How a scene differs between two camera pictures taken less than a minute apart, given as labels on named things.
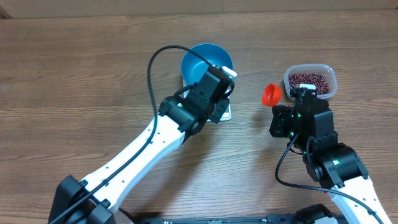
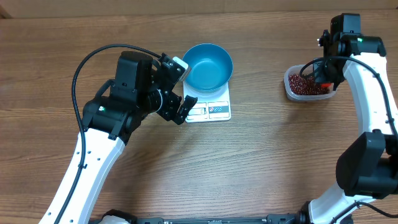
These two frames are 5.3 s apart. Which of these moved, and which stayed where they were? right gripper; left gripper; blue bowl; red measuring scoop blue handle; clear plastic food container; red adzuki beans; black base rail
Moved: right gripper; left gripper; red measuring scoop blue handle
Stayed: blue bowl; red adzuki beans; clear plastic food container; black base rail
